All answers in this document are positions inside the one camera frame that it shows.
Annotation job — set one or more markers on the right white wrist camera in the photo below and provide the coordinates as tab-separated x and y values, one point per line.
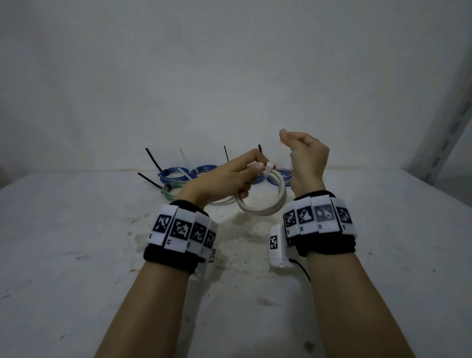
280	258

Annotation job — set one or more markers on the white perforated shelf upright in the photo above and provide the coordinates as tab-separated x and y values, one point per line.
442	129

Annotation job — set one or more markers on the right black marker wristband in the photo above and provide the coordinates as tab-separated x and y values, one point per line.
328	247

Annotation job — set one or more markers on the left black marker wristband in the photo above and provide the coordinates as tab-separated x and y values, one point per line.
166	262

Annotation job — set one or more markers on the black marker wristband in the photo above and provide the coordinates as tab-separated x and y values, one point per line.
328	247
166	262

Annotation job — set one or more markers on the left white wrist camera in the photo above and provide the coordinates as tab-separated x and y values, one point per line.
210	265

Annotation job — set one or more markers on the person's left forearm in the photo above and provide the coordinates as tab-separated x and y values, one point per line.
147	313

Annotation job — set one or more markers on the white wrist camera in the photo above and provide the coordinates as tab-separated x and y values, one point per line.
210	265
280	258

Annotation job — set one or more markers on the person's right forearm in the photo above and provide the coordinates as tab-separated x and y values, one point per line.
354	310

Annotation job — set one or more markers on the person's left hand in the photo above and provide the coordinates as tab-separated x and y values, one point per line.
217	180

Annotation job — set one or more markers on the person's right hand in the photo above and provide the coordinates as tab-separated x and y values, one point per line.
309	162

